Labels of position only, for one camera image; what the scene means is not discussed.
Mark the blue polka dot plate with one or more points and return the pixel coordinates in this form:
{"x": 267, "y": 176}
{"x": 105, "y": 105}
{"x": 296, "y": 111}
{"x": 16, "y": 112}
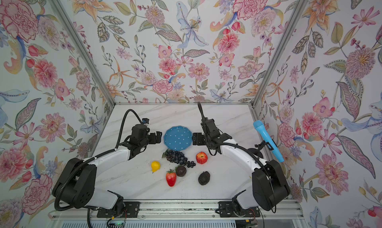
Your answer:
{"x": 178, "y": 138}

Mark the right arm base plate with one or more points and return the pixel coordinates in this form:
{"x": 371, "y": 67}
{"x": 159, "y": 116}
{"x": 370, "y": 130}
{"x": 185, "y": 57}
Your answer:
{"x": 231, "y": 209}

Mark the red apple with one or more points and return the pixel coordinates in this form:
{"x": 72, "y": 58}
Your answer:
{"x": 201, "y": 158}

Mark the red strawberry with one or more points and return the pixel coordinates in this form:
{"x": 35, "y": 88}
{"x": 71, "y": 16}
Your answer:
{"x": 171, "y": 178}

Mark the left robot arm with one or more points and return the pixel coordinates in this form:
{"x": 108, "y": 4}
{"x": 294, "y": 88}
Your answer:
{"x": 76, "y": 188}

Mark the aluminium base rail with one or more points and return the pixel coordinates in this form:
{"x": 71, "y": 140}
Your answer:
{"x": 205, "y": 210}

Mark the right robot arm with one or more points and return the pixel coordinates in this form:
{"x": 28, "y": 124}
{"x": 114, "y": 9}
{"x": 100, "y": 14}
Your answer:
{"x": 263, "y": 165}

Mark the blue microphone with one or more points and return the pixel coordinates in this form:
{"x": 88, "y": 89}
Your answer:
{"x": 260, "y": 128}

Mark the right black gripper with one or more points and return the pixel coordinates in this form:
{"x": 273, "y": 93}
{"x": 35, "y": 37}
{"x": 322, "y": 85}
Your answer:
{"x": 198, "y": 136}

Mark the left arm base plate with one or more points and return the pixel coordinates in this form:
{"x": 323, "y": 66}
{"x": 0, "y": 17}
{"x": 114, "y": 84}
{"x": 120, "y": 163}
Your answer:
{"x": 131, "y": 209}

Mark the yellow lemon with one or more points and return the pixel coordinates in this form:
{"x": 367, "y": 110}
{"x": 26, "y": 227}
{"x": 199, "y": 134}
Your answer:
{"x": 155, "y": 166}

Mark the black avocado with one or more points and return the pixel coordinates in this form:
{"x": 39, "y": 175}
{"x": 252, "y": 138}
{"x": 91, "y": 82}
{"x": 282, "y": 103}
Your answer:
{"x": 204, "y": 178}

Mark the dark grape bunch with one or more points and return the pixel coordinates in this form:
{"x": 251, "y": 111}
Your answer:
{"x": 178, "y": 157}

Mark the black microphone stand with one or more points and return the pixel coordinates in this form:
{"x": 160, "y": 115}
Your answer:
{"x": 258, "y": 148}

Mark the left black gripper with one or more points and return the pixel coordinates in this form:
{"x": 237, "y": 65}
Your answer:
{"x": 155, "y": 140}

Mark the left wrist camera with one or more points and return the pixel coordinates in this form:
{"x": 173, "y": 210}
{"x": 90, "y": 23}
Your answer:
{"x": 145, "y": 121}

